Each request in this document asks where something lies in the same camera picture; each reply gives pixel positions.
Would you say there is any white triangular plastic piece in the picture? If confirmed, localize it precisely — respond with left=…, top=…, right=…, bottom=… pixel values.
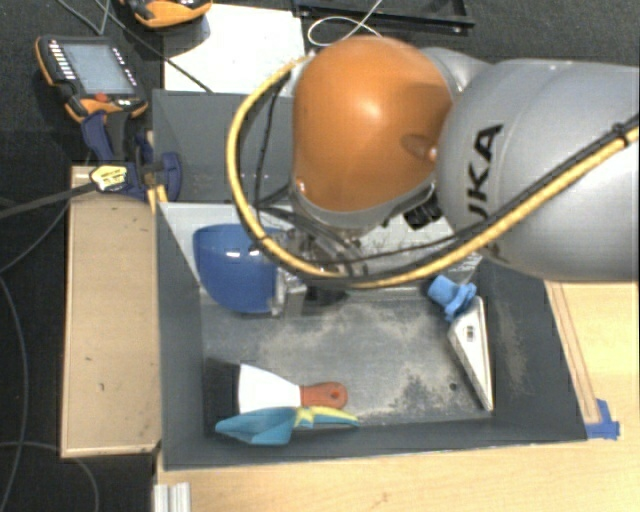
left=446, top=295, right=495, bottom=413

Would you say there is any small blue rubber toy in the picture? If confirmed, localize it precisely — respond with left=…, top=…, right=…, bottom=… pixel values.
left=426, top=274, right=478, bottom=322

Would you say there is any blue and yellow cloth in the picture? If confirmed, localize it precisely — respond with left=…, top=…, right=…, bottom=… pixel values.
left=214, top=405, right=361, bottom=447

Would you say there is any grey metal bin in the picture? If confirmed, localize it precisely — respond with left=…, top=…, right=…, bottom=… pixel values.
left=151, top=88, right=589, bottom=472

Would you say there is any black cylinder on white bracket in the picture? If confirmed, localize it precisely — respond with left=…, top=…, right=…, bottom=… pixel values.
left=402, top=195, right=444, bottom=230

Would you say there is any blue bowl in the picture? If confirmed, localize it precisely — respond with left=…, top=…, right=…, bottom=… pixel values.
left=192, top=223, right=282, bottom=316

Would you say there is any pale wood board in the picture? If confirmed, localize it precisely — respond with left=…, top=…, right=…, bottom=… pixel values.
left=59, top=165, right=164, bottom=459

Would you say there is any paintbrush with red-brown handle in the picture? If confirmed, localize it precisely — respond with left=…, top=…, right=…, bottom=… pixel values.
left=203, top=356, right=349, bottom=417

